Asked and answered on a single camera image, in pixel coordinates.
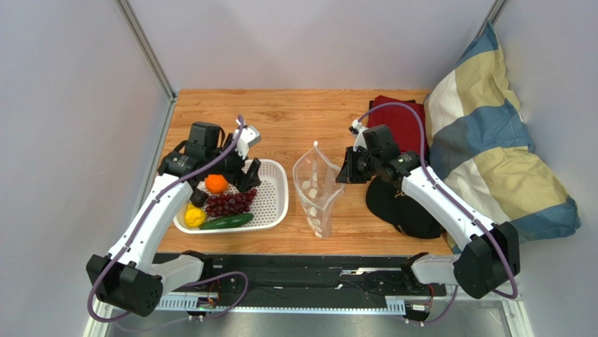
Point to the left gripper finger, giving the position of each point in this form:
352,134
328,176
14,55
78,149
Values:
236,180
250,179

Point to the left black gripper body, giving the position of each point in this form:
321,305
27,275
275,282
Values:
234,163

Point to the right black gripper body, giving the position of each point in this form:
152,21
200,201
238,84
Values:
351,163

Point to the orange fruit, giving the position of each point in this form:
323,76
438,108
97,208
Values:
216,183

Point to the red grape bunch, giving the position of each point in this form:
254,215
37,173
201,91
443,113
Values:
228,204

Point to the clear zip top bag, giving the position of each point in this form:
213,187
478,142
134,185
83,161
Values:
314,178

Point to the green cucumber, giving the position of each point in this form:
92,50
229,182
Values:
228,222

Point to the yellow lemon toy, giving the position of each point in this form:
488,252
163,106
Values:
195,216

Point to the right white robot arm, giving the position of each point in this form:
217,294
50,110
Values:
489,252

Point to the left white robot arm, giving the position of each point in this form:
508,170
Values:
125,280

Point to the white perforated plastic basket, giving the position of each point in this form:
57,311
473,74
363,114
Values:
269,207

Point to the black baseball cap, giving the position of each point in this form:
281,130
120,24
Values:
402,212

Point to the folded red cloth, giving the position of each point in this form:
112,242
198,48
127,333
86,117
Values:
401,123

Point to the blue yellow checked pillow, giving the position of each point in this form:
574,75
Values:
482,150

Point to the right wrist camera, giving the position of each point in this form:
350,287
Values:
357,129

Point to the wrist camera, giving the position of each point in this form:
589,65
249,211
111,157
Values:
357,129
247,137

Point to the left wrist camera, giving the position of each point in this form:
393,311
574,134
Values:
247,137

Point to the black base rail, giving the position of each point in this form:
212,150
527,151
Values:
372,285

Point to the aluminium frame post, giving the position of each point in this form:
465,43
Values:
150,55

